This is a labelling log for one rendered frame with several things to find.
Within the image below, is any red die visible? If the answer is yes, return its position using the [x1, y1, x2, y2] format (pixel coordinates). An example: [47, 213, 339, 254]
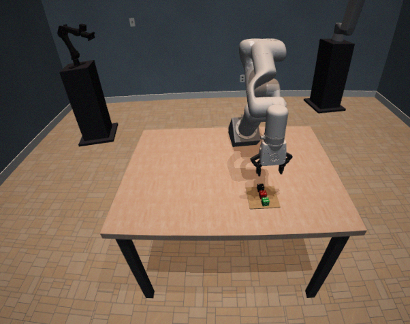
[259, 190, 267, 199]

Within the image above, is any green die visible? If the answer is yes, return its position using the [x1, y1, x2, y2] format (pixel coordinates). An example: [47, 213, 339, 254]
[262, 197, 270, 206]

